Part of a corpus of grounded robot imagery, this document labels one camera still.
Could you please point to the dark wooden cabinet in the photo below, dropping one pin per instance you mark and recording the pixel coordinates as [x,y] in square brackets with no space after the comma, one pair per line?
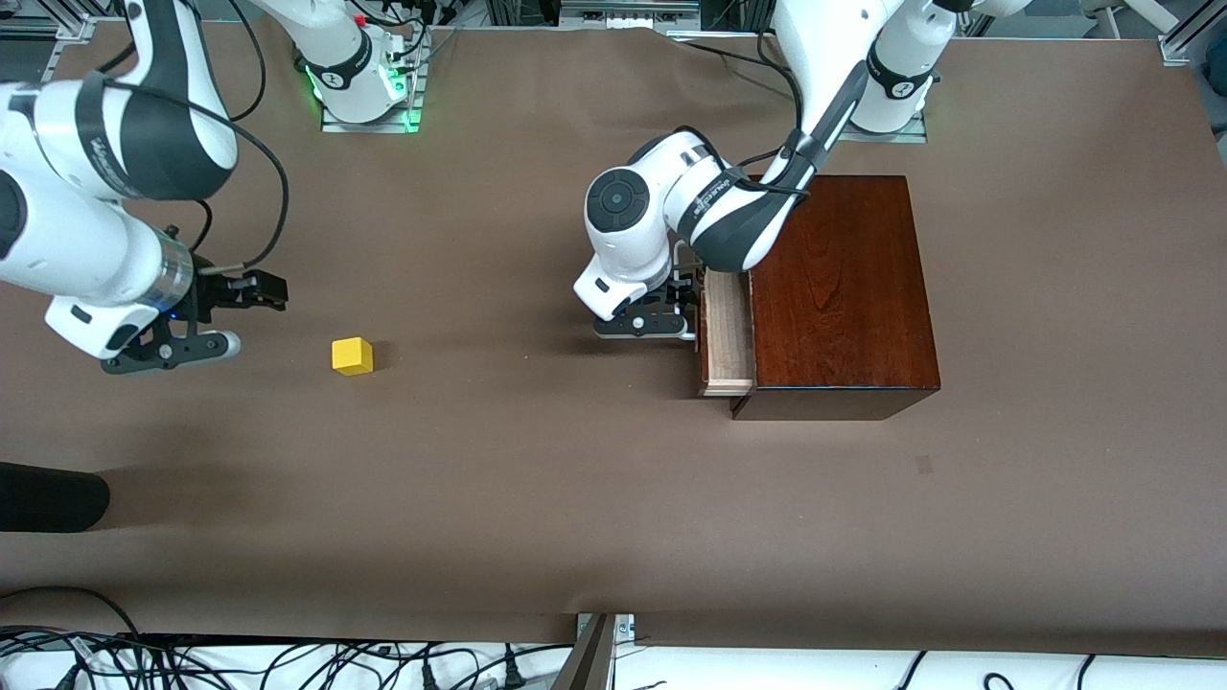
[844,287]

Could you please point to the aluminium frame profile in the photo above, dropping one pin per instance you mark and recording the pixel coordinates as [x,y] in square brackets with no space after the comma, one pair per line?
[48,29]
[1193,29]

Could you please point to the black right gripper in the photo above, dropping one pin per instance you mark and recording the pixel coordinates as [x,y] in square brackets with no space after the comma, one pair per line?
[219,290]

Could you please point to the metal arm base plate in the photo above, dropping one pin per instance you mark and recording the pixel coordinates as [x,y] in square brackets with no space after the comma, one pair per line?
[369,126]
[891,137]

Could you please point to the light wooden drawer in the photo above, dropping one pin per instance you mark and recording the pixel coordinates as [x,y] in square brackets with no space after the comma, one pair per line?
[729,335]

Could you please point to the silver metal bracket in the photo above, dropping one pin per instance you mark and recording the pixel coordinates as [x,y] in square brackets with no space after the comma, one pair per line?
[625,628]

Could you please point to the black ribbed foam cylinder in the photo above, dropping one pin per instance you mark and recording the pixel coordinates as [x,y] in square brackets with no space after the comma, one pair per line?
[48,496]

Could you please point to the yellow wooden block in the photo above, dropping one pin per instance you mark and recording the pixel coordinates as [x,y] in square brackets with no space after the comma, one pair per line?
[351,356]

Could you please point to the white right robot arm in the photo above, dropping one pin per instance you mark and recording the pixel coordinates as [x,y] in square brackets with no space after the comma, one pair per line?
[86,249]

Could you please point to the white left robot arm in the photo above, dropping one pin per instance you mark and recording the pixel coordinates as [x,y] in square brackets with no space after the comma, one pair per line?
[623,240]

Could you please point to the black power plug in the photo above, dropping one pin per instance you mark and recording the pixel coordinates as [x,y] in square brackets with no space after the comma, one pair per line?
[428,677]
[512,673]

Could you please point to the brown paper table cover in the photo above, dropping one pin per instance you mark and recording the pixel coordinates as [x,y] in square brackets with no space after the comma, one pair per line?
[537,479]

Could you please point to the dark metal post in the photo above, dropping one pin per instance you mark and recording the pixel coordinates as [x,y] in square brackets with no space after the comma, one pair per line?
[590,661]

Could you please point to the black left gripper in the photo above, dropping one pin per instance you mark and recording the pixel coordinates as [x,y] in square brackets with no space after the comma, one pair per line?
[682,287]

